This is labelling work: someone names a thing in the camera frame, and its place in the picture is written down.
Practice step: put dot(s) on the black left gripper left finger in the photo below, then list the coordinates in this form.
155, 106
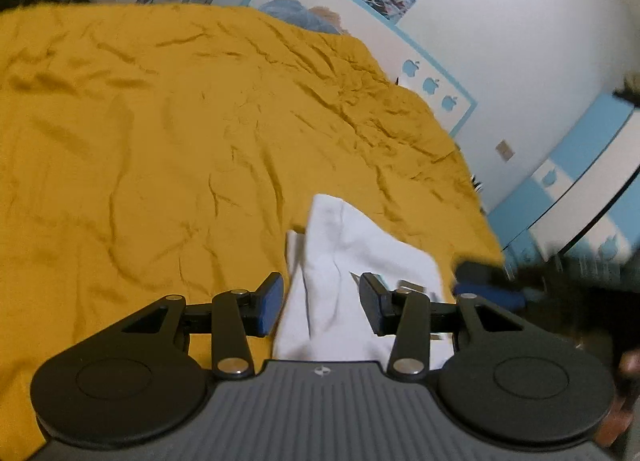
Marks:
152, 371

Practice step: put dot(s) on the beige wall socket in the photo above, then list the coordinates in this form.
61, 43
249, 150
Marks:
504, 150

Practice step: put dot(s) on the blue pillow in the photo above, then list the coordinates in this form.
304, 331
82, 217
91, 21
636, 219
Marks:
293, 12

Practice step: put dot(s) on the blue white wardrobe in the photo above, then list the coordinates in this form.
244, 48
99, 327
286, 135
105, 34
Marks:
583, 199

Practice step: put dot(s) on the mustard yellow bed sheet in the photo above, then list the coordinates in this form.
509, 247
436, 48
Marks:
148, 150

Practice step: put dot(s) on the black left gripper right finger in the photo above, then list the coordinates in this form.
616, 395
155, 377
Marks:
495, 374

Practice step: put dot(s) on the white blue headboard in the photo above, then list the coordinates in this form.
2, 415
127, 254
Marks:
402, 60

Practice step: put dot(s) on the white small garment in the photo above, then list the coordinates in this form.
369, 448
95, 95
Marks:
322, 318

